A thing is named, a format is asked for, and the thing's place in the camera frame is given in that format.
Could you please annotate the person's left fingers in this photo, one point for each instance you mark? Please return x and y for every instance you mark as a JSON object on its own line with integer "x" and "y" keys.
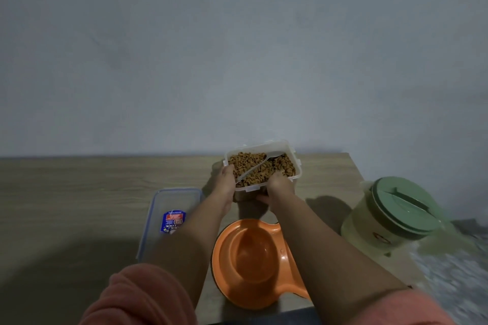
{"x": 230, "y": 174}

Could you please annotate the orange plastic pet bowl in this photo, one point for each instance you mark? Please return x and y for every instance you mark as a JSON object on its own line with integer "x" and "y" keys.
{"x": 253, "y": 260}

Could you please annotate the white plastic spoon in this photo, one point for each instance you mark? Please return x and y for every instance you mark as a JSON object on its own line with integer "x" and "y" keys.
{"x": 256, "y": 168}

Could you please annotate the person's right fingers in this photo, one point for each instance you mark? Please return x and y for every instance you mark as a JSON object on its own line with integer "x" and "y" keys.
{"x": 272, "y": 187}

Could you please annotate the pink sleeve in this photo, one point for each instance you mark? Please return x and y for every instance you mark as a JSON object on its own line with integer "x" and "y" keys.
{"x": 141, "y": 296}
{"x": 396, "y": 307}

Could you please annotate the pink right sleeve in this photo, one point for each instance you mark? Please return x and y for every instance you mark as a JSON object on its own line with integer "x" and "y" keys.
{"x": 396, "y": 307}

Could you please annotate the person's right hand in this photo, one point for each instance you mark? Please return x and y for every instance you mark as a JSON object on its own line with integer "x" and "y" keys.
{"x": 279, "y": 185}

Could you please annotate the person's right forearm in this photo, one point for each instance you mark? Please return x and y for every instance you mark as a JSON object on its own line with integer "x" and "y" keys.
{"x": 328, "y": 256}

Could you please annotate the person's left hand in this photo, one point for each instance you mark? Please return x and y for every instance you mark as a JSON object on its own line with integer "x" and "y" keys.
{"x": 223, "y": 184}

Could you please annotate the clear plastic food container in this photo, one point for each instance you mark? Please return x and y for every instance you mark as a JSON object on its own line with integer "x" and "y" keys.
{"x": 263, "y": 168}

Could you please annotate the green lidded storage container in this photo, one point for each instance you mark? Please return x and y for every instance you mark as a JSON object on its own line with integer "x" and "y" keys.
{"x": 392, "y": 218}

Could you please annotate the person's left forearm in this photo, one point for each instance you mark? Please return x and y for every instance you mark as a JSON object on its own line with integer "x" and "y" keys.
{"x": 186, "y": 241}

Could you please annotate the clear lid with blue seal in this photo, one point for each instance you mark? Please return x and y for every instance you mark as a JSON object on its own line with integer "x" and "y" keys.
{"x": 169, "y": 218}

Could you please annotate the brown dry pet food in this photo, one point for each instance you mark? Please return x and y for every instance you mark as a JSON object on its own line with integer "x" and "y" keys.
{"x": 267, "y": 168}

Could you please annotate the pink left sleeve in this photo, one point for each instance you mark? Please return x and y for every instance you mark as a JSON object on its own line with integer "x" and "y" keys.
{"x": 141, "y": 296}

